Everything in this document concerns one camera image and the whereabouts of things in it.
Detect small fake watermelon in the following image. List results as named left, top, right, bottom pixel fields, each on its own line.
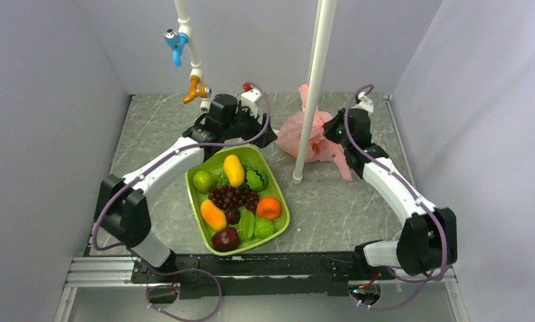
left=246, top=168, right=269, bottom=193

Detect blue tap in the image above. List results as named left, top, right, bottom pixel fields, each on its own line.
left=164, top=28, right=189, bottom=67

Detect orange yellow fake mango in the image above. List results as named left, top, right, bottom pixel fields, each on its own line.
left=200, top=199, right=228, bottom=231

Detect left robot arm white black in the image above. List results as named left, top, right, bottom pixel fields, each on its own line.
left=91, top=94, right=276, bottom=282

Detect white pvc pipe frame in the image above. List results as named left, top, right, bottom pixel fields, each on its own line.
left=174, top=1, right=337, bottom=184

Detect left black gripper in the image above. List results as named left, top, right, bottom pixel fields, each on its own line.
left=222, top=101, right=277, bottom=148

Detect dark red fake grapes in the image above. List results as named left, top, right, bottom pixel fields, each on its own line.
left=207, top=185, right=260, bottom=212

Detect orange tap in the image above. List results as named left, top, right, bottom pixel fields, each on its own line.
left=183, top=75, right=211, bottom=104

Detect fake green leaves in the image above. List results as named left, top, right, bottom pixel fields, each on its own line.
left=215, top=160, right=256, bottom=187

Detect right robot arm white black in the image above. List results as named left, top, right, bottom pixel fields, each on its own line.
left=324, top=109, right=458, bottom=278

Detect orange fake tangerine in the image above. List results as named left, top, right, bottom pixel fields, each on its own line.
left=256, top=197, right=282, bottom=220

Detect purple cable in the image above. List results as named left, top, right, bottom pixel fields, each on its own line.
left=343, top=84, right=450, bottom=311
left=91, top=81, right=272, bottom=322

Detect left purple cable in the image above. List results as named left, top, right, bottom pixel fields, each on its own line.
left=91, top=81, right=272, bottom=322

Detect dark red fake apple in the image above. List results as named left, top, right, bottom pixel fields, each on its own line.
left=211, top=227, right=240, bottom=252

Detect pink plastic bag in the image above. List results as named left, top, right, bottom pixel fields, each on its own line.
left=275, top=84, right=352, bottom=181

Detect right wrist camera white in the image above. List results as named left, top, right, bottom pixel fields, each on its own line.
left=355, top=92, right=374, bottom=115

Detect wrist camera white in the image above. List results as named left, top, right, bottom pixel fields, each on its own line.
left=240, top=83, right=262, bottom=117
left=355, top=92, right=374, bottom=115

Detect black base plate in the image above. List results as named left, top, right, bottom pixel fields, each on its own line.
left=131, top=251, right=393, bottom=299

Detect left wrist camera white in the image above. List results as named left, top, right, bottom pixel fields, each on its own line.
left=240, top=83, right=262, bottom=117

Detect green fake starfruit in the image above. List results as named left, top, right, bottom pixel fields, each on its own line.
left=239, top=211, right=255, bottom=240

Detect green fake lime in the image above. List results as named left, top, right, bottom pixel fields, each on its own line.
left=254, top=217, right=275, bottom=239

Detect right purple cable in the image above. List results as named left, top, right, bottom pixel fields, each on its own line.
left=343, top=84, right=450, bottom=311

